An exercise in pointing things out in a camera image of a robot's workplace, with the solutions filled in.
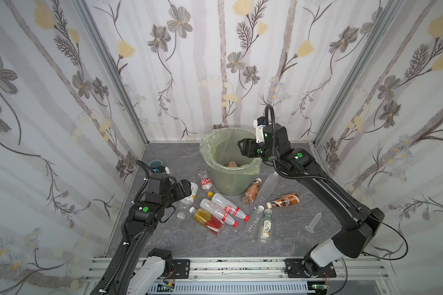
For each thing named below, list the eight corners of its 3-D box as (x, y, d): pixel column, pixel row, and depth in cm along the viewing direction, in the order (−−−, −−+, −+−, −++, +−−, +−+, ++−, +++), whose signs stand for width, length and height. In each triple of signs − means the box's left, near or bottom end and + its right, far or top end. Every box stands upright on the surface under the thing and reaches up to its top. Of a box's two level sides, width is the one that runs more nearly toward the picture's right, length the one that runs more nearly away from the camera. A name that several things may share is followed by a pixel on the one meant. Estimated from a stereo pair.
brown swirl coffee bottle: (273, 209, 91) (275, 206, 88) (270, 200, 94) (271, 197, 91) (298, 204, 93) (301, 201, 90) (294, 196, 96) (297, 192, 93)
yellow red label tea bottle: (186, 219, 88) (184, 215, 84) (193, 207, 92) (192, 203, 88) (217, 236, 84) (217, 232, 79) (224, 223, 87) (224, 219, 83)
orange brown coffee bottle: (241, 201, 96) (242, 196, 92) (256, 180, 104) (257, 175, 100) (249, 206, 94) (250, 201, 90) (263, 185, 102) (265, 180, 98)
